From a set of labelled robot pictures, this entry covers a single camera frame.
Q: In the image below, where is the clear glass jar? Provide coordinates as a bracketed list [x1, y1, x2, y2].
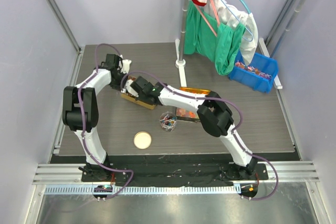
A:
[159, 112, 177, 132]

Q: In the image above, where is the gold tin of gummy candies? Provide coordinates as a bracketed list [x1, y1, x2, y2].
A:
[175, 87, 210, 123]

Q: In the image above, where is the round wooden jar lid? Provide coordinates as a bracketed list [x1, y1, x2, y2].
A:
[133, 131, 152, 150]

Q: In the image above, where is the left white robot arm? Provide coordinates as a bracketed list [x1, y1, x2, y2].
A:
[62, 54, 132, 182]

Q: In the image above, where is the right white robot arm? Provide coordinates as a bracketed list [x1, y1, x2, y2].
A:
[124, 77, 257, 179]

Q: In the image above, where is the white clothes rack stand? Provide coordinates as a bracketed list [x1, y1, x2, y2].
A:
[175, 0, 283, 90]

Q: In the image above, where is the green cloth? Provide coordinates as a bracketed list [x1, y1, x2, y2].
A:
[184, 1, 245, 76]

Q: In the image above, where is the white cloth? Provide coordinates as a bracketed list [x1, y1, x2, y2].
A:
[206, 0, 259, 65]

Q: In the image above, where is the blue plastic bin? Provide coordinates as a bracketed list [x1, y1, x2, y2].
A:
[228, 51, 279, 93]

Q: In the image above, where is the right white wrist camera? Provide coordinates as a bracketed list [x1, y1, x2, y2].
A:
[124, 79, 139, 98]

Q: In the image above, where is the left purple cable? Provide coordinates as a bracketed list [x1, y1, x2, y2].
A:
[80, 43, 134, 200]

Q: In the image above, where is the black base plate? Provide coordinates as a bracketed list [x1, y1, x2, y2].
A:
[80, 154, 269, 187]

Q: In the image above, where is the white slotted cable duct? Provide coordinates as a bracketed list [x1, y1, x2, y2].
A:
[44, 184, 241, 196]

